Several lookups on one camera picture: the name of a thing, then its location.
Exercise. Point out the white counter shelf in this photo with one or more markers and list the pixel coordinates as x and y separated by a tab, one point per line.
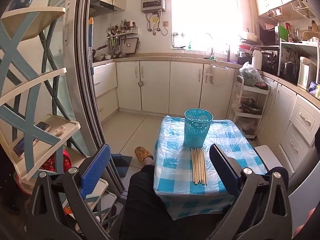
300	45

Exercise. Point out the dark cooking pot with lid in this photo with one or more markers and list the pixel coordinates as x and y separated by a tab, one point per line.
252	108

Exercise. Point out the wall utensil rack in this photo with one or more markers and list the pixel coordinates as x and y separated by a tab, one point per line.
120	33

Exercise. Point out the white electric kettle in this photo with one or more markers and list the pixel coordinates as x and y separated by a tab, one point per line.
305	72

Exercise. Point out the small white object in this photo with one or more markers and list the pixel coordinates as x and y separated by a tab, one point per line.
59	130

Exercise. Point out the blue box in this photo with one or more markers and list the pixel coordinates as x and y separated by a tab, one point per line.
313	88

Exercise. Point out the range hood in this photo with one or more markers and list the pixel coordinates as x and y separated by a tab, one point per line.
101	6

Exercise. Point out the hanging metal tray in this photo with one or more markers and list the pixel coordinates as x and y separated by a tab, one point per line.
131	45

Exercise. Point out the white thermos jug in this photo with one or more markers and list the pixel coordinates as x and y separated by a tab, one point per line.
256	60

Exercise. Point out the stacked kitchen basins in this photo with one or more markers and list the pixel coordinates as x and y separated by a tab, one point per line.
247	43

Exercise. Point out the white storage trolley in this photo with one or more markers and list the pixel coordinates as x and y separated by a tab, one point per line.
250	92

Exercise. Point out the cream lower cabinets with drawers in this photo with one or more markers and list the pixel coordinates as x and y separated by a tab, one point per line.
282	110

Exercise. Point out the kitchen window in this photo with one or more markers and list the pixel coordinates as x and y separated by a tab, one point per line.
205	12

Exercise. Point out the blue checked plastic tablecloth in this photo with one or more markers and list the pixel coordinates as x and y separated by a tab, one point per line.
175	155

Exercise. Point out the green dish cloth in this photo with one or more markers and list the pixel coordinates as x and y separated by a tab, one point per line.
213	58

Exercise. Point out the bundle of wooden chopsticks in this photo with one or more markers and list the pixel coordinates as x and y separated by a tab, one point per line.
198	167

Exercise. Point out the white wooden stool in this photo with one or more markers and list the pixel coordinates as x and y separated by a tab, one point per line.
267	157

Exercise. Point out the red patterned tin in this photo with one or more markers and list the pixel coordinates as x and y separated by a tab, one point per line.
56	162

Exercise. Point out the white shelf rack blue braces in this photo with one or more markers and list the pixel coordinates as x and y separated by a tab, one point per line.
30	100

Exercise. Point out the smartphone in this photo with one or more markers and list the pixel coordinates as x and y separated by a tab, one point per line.
23	147
43	126

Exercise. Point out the yellow patterned slipper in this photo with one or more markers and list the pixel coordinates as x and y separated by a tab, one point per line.
142	153

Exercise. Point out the black wok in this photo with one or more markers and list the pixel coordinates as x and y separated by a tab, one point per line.
98	51

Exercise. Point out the blue perforated plastic basket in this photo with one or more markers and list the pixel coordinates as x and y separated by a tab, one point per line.
197	132

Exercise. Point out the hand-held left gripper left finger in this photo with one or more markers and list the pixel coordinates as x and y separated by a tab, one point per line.
96	172

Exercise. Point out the wall power outlet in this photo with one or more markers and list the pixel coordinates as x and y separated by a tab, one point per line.
165	24

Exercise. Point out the white hanging door bin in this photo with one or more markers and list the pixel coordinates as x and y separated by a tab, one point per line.
217	73

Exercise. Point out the person's right hand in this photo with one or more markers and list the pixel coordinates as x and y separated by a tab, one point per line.
306	221

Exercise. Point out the chrome kitchen faucet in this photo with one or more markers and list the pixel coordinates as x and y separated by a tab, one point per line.
211	42

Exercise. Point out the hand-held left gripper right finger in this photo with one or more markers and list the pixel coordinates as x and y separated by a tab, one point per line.
225	171

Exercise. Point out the plastic bag of vegetables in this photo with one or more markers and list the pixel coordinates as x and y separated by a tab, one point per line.
248	75

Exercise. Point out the silver sliding door frame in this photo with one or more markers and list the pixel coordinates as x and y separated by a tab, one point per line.
82	80

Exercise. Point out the person's leg in black trousers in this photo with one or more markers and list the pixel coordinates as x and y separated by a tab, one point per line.
142	205

